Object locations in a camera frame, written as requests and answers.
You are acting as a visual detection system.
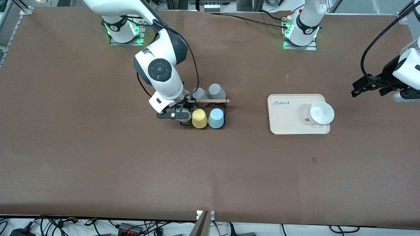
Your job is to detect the light blue cup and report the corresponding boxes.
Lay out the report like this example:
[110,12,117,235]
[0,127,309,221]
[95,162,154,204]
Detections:
[208,108,225,129]

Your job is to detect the yellow cup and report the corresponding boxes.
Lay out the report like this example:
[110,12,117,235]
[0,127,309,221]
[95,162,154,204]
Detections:
[192,109,208,129]

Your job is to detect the white ceramic bowl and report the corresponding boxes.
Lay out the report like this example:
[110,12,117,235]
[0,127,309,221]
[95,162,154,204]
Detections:
[307,102,335,126]

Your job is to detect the beige rectangular Rabbit tray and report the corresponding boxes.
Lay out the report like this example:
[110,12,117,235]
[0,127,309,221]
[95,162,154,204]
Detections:
[267,94,330,135]

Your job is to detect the black red connector block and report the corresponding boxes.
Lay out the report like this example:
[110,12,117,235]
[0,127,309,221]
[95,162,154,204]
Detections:
[117,223,144,235]

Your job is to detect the black plug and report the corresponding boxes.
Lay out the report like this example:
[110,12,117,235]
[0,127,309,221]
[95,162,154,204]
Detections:
[228,223,256,236]

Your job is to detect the black power adapter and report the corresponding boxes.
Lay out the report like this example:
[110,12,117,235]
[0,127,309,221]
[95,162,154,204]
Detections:
[9,228,36,236]

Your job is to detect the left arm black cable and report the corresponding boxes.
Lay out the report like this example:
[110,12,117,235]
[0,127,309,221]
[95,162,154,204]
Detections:
[360,0,420,86]

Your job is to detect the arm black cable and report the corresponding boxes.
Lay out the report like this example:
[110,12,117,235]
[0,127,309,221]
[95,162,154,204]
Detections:
[136,18,200,99]
[360,0,420,86]

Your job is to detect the black wire cup rack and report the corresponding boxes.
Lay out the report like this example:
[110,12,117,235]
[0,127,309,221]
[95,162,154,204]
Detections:
[180,98,230,128]

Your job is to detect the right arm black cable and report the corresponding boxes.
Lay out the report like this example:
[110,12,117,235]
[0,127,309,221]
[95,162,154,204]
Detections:
[136,18,200,99]

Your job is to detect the aluminium frame profile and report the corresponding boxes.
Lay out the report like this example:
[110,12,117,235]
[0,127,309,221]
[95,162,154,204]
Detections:
[0,0,22,68]
[399,0,417,19]

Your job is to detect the left arm aluminium base plate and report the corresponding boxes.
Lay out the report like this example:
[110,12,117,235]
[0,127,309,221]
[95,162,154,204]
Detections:
[283,37,318,50]

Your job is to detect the right arm aluminium base plate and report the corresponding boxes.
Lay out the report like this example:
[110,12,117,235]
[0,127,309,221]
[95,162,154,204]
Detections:
[109,10,146,46]

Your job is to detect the aluminium frame post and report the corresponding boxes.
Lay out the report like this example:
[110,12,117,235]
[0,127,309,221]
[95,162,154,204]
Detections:
[236,0,264,12]
[166,0,189,10]

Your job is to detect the long black cable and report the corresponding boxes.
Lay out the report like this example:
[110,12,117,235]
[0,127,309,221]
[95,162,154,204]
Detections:
[210,12,286,28]

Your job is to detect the white mount bracket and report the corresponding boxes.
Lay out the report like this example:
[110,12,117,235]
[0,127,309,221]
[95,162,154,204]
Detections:
[196,210,215,221]

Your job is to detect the short black cable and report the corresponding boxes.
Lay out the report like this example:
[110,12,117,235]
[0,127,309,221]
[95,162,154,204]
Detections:
[261,9,284,21]

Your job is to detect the tan camera mount post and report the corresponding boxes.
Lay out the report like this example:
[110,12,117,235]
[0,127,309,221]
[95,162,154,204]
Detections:
[189,210,210,236]

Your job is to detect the black looped cable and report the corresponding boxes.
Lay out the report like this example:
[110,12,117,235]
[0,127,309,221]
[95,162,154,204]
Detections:
[328,226,361,234]

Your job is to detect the black cable bundle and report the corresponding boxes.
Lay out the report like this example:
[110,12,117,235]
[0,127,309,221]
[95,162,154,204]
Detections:
[33,215,79,231]

